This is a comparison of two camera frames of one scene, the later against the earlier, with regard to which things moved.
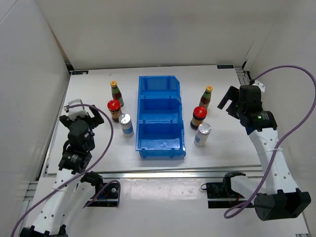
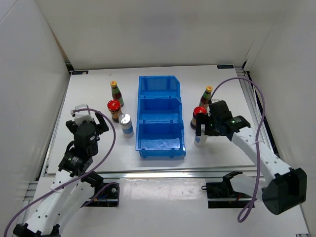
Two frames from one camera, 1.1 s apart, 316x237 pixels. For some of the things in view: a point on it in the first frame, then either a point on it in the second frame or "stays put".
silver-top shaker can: x=202 y=134 stays put
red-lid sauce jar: x=199 y=114 stays put
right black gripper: x=232 y=94 -> x=203 y=118
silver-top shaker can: x=125 y=120 stays put
